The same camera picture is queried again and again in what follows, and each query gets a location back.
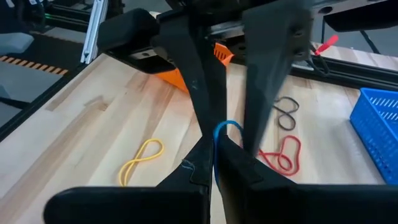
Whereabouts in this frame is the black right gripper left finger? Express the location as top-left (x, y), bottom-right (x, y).
top-left (43, 136), bottom-right (215, 224)

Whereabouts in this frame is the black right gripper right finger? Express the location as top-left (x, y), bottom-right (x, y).
top-left (217, 134), bottom-right (398, 224)

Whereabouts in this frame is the red rubber band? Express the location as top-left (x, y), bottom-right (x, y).
top-left (257, 134), bottom-right (303, 177)

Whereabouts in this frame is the blue perforated plastic basket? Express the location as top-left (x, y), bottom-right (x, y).
top-left (349, 87), bottom-right (398, 185)

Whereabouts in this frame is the black rubber band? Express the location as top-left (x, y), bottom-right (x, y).
top-left (272, 96), bottom-right (300, 132)

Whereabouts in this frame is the red clamp handle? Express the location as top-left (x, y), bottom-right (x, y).
top-left (313, 34), bottom-right (340, 57)

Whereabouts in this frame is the blue rubber band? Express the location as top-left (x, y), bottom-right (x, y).
top-left (212, 119), bottom-right (244, 189)

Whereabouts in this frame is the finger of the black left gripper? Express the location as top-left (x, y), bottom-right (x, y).
top-left (241, 0), bottom-right (314, 156)
top-left (158, 14), bottom-right (228, 147)

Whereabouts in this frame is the yellow rubber band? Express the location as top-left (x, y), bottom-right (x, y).
top-left (118, 138), bottom-right (165, 188)

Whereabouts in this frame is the silver aluminium extrusion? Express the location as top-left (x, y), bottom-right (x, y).
top-left (80, 0), bottom-right (109, 65)

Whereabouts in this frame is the orange perforated plastic basket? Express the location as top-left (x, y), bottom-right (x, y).
top-left (154, 42), bottom-right (234, 94)

